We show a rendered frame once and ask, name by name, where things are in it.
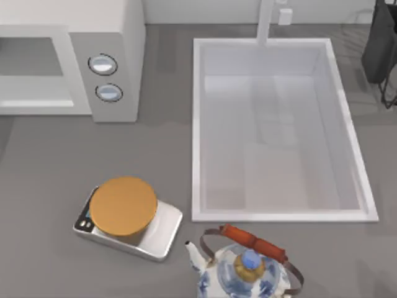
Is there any blue and white teapot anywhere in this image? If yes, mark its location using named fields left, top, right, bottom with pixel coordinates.
left=185, top=223, right=306, bottom=298

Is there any small round microwave knob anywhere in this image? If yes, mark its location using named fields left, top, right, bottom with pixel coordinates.
left=94, top=83, right=124, bottom=102

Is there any round orange scale plate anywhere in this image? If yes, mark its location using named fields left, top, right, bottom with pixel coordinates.
left=89, top=176, right=158, bottom=238

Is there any pale microwave oven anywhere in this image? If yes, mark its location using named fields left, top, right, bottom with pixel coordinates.
left=0, top=0, right=146, bottom=124

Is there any tall white tap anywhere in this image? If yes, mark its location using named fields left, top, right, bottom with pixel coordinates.
left=256, top=0, right=293, bottom=48

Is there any white sink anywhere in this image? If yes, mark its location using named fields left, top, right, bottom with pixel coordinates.
left=191, top=37, right=380, bottom=223

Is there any silver kitchen scale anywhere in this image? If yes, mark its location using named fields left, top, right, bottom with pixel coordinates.
left=73, top=186, right=184, bottom=263

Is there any large round microwave knob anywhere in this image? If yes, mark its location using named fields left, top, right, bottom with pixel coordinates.
left=87, top=53, right=119, bottom=76

